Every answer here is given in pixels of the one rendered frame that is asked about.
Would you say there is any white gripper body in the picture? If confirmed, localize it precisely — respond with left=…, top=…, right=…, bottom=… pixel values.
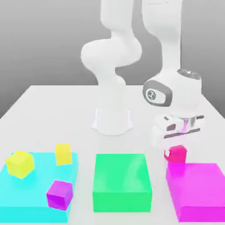
left=151, top=122, right=202, bottom=150

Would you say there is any small red cube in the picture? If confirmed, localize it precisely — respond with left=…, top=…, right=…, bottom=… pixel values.
left=163, top=145, right=188, bottom=164

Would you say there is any small yellow cube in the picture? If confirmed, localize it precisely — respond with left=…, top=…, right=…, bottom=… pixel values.
left=55, top=143, right=73, bottom=166
left=6, top=150, right=35, bottom=180

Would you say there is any small purple cube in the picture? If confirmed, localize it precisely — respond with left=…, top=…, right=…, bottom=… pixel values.
left=46, top=180, right=73, bottom=211

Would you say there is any large green box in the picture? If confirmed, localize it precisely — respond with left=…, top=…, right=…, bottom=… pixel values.
left=92, top=153, right=152, bottom=213

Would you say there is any large magenta box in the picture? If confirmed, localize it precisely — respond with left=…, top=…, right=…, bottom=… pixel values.
left=165, top=162, right=225, bottom=223

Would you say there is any large cyan box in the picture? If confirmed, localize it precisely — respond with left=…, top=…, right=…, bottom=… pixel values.
left=0, top=152, right=79, bottom=224

